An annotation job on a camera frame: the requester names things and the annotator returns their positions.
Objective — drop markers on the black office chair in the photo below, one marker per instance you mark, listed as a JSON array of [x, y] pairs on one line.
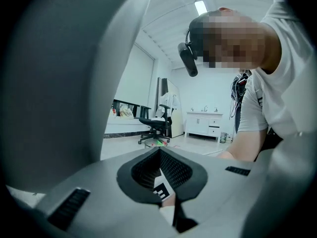
[[154, 123]]

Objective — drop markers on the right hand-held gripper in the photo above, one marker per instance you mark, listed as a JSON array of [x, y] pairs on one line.
[[161, 186]]

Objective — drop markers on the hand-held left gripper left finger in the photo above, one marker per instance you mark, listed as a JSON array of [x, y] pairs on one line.
[[62, 83]]

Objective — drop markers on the person's right forearm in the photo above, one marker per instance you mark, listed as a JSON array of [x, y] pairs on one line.
[[242, 142]]

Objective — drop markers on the white hanging garment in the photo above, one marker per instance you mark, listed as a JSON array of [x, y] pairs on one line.
[[169, 100]]

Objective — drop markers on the silver faucet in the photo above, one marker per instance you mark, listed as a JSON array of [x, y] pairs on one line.
[[205, 108]]

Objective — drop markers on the white roller blind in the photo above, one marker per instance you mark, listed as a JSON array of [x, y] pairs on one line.
[[138, 78]]

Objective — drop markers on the person's head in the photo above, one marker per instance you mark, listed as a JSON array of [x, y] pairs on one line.
[[235, 41]]

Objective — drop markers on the printed beige tote bag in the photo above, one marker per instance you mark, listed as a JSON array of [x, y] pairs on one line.
[[126, 113]]

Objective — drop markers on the person's white t-shirt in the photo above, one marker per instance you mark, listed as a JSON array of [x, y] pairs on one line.
[[284, 83]]

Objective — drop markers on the ceiling light panel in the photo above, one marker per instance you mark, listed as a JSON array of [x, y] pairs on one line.
[[200, 7]]

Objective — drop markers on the black head-mounted camera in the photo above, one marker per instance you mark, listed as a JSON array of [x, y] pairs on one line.
[[188, 58]]

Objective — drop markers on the beige leaning board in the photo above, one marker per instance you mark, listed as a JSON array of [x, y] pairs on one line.
[[177, 123]]

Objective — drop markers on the white plush toy red bow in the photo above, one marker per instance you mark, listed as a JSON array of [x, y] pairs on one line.
[[112, 113]]

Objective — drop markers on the white window bench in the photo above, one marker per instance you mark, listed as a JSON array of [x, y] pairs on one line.
[[123, 128]]

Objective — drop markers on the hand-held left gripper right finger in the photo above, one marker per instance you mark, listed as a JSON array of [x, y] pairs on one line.
[[223, 195]]

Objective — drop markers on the white drawer cabinet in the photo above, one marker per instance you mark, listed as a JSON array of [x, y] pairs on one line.
[[203, 125]]

